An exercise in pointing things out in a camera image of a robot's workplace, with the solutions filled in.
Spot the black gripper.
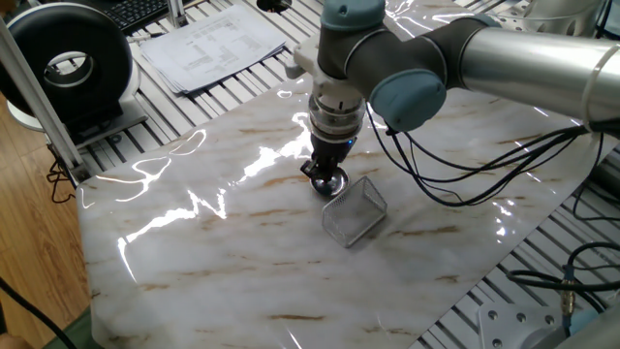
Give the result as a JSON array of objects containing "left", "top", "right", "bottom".
[{"left": 299, "top": 133, "right": 358, "bottom": 185}]

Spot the small round silver cup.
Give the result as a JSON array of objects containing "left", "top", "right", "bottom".
[{"left": 309, "top": 167, "right": 350, "bottom": 198}]

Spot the silver wire mesh basket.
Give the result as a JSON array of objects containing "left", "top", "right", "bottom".
[{"left": 322, "top": 174, "right": 388, "bottom": 249}]

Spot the silver robot mounting plate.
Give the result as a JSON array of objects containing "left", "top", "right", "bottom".
[{"left": 477, "top": 304, "right": 563, "bottom": 349}]

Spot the marble pattern table mat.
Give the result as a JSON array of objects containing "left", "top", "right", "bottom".
[{"left": 76, "top": 0, "right": 616, "bottom": 349}]

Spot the stack of printed papers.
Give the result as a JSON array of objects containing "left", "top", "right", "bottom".
[{"left": 139, "top": 4, "right": 288, "bottom": 95}]

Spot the black round object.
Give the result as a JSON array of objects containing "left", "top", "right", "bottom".
[{"left": 256, "top": 0, "right": 294, "bottom": 14}]

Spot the black keyboard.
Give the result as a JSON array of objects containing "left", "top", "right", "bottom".
[{"left": 89, "top": 0, "right": 195, "bottom": 35}]

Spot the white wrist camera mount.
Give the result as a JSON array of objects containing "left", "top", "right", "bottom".
[{"left": 284, "top": 36, "right": 369, "bottom": 106}]

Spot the short aluminium post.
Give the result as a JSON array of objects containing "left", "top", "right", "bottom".
[{"left": 167, "top": 0, "right": 189, "bottom": 28}]

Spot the thin black floor cable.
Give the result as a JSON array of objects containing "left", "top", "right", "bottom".
[{"left": 46, "top": 158, "right": 78, "bottom": 205}]

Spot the black cable with metal connector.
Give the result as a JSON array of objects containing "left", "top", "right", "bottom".
[{"left": 506, "top": 240, "right": 620, "bottom": 335}]

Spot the aluminium frame post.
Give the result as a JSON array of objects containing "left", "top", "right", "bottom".
[{"left": 0, "top": 18, "right": 92, "bottom": 184}]

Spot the black ring shaped device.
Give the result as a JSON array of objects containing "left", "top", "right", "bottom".
[{"left": 0, "top": 2, "right": 149, "bottom": 146}]

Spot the thick black cable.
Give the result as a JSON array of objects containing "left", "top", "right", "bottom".
[{"left": 0, "top": 275, "right": 78, "bottom": 349}]

